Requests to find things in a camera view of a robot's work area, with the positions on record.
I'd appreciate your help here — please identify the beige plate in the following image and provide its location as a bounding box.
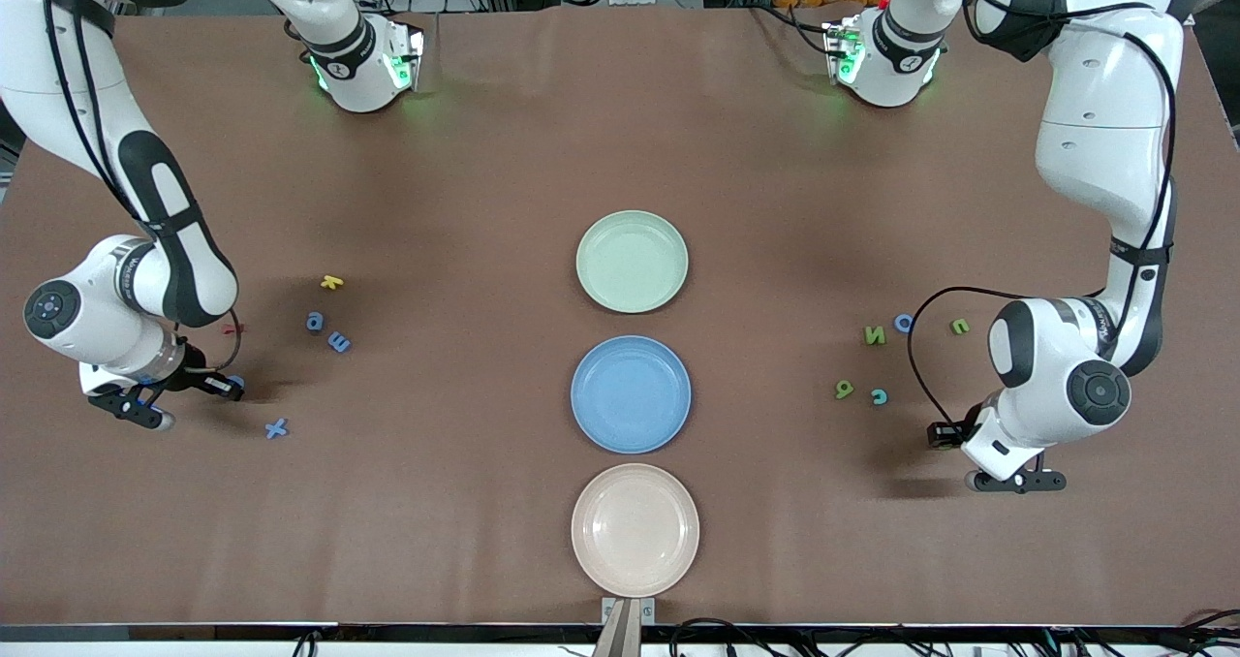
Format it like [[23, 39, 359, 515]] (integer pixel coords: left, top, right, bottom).
[[571, 463, 700, 599]]

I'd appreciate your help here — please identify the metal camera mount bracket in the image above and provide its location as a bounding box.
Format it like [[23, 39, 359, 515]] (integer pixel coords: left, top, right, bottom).
[[593, 597, 657, 657]]

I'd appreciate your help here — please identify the black cable arc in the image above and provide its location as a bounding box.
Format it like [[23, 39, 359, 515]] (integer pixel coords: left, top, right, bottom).
[[668, 618, 778, 657]]

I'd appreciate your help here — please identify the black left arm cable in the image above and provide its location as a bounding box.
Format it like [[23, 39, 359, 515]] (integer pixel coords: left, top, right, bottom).
[[908, 0, 1179, 427]]

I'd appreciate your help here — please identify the brown table cover sheet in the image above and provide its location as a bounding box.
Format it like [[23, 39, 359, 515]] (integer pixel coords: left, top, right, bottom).
[[0, 6, 1240, 629]]

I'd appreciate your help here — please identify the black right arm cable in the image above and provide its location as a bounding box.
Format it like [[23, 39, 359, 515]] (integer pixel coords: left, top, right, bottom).
[[39, 0, 244, 377]]

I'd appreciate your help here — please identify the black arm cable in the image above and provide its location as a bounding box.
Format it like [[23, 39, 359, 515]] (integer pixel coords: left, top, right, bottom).
[[39, 0, 244, 377], [908, 0, 1179, 427]]

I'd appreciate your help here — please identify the table edge rail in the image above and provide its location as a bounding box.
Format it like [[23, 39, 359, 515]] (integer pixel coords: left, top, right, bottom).
[[0, 622, 1240, 657]]

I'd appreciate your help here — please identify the light green plate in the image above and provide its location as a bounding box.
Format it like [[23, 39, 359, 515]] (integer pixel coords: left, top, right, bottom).
[[576, 210, 690, 314]]

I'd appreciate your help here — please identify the blue plate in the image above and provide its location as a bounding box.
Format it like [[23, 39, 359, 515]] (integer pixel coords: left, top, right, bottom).
[[571, 335, 693, 454]]

